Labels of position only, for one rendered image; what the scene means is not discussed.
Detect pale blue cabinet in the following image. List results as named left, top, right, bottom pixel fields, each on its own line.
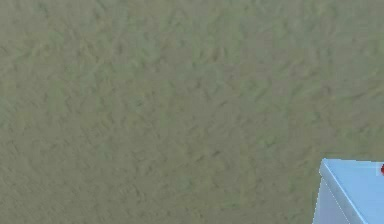
left=312, top=158, right=384, bottom=224

